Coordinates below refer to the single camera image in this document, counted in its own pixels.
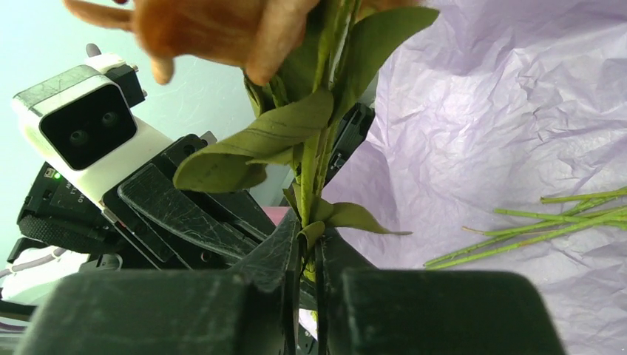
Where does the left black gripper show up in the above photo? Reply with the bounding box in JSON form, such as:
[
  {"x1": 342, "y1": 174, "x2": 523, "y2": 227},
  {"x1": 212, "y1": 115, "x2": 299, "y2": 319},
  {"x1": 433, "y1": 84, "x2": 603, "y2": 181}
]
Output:
[{"x1": 7, "y1": 133, "x2": 299, "y2": 354}]

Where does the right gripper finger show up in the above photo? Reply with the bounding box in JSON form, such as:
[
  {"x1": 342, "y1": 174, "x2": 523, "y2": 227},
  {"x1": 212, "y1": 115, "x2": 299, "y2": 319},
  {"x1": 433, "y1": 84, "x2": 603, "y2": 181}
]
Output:
[{"x1": 315, "y1": 229, "x2": 565, "y2": 354}]

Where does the pink flower bouquet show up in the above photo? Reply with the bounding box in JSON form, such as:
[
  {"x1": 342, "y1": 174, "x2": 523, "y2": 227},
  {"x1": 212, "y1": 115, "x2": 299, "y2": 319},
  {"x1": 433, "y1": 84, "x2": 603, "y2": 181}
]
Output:
[{"x1": 423, "y1": 187, "x2": 626, "y2": 270}]

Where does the purple wrapping paper sheet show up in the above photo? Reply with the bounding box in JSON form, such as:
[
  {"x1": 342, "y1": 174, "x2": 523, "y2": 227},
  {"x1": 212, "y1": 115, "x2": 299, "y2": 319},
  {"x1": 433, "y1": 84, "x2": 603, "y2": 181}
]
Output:
[{"x1": 324, "y1": 1, "x2": 626, "y2": 354}]

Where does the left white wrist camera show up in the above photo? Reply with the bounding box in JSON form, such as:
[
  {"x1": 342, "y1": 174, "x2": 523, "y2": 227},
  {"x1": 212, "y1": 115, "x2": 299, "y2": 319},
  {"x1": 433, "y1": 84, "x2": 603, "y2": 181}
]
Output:
[{"x1": 11, "y1": 53, "x2": 173, "y2": 209}]

